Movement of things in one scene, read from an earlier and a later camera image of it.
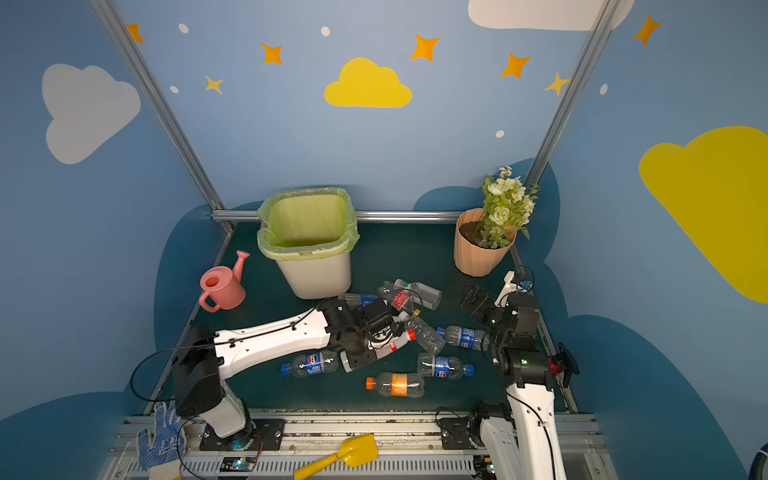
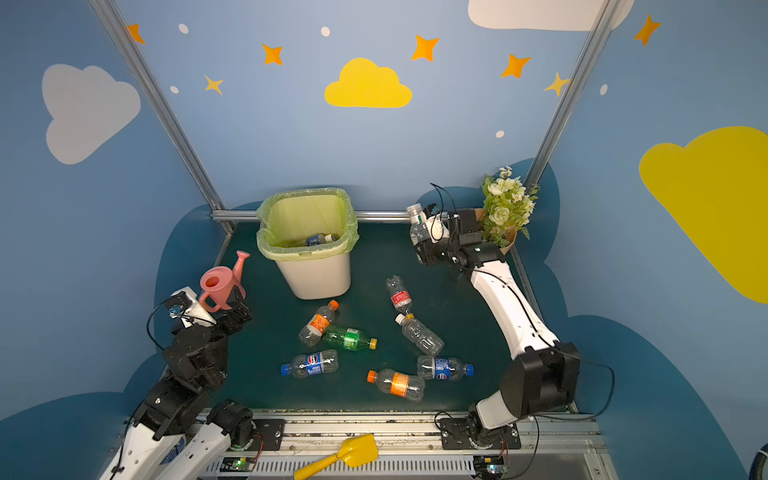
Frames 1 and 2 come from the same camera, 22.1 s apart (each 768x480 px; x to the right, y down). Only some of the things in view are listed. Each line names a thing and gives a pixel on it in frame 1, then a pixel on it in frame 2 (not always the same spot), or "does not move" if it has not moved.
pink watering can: [224, 285] does not move
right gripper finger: [473, 299] -> [427, 252]
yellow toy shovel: [355, 451] does not move
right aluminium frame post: [604, 19] does not move
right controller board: [484, 467] does not move
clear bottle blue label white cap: [356, 300] -> [320, 239]
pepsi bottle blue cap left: [313, 364] does not move
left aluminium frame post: [163, 102] does not move
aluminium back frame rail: [361, 216] does not move
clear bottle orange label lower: [389, 384] does not move
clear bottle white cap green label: [425, 295] -> [419, 224]
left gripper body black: [389, 318] -> [231, 315]
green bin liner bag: [306, 223] does not move
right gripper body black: [480, 302] -> [426, 250]
